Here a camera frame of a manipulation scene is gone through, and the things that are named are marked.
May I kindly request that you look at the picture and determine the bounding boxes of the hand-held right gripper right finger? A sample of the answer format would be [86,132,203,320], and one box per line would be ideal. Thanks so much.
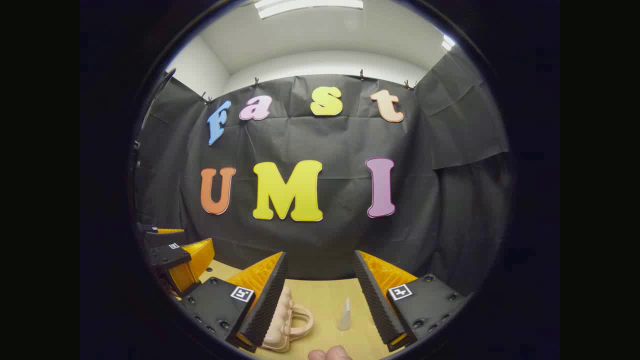
[352,250,469,353]

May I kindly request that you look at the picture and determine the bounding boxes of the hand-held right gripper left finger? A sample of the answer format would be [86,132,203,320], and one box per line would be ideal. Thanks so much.
[178,251,290,354]

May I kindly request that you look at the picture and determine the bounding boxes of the white squeeze tube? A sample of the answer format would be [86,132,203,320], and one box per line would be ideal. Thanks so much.
[338,297,352,332]

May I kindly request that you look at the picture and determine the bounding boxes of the long ceiling light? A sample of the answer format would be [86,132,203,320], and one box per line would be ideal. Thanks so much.
[254,0,365,20]

